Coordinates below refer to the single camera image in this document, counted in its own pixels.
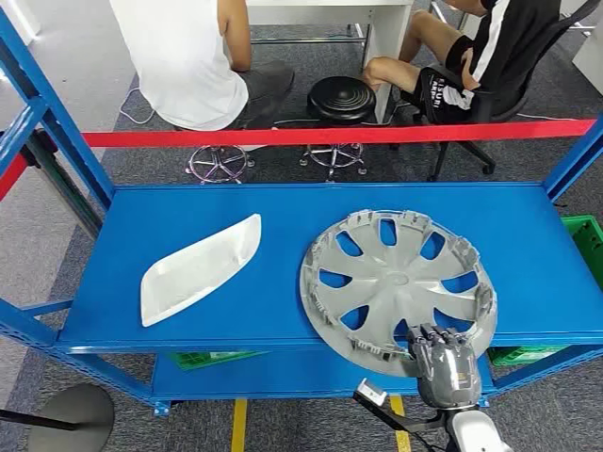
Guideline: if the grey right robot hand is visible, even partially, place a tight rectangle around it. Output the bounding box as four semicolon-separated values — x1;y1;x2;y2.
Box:
405;322;482;411

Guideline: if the silver wheel hubcap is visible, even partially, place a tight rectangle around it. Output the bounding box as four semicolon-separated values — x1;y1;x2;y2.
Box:
300;209;498;379

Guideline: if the blue metal shelf rack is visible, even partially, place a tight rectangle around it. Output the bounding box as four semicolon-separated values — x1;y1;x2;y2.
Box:
0;6;603;418

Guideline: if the black office chair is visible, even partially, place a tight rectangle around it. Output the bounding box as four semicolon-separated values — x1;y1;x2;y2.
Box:
400;0;603;184

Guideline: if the white plastic lamp cover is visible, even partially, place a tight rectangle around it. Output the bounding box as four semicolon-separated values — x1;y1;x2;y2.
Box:
140;213;263;329

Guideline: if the person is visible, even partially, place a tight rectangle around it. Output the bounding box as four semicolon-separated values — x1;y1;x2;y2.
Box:
363;0;564;126
109;0;295;132

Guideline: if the white desk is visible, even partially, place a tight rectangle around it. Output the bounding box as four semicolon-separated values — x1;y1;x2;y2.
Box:
245;0;415;124

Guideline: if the white cabinet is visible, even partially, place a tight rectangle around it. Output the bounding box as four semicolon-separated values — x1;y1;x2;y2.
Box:
572;31;603;96

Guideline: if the belt stanchion with grey base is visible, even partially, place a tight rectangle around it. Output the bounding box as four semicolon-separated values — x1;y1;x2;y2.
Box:
0;382;115;452

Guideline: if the black belt stanchion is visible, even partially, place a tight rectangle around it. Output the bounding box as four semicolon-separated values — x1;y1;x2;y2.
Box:
0;127;105;239

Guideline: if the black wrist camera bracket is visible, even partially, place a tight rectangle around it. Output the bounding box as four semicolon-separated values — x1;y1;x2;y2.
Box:
352;393;449;452

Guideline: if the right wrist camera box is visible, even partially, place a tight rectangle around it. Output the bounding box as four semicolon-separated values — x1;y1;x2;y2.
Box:
352;378;388;408

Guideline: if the yellow floor tape frame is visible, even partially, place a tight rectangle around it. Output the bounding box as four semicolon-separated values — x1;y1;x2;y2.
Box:
230;395;413;452

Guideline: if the white floor cable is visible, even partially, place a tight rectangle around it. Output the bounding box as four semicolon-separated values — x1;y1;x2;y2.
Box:
118;87;156;126
515;112;581;123

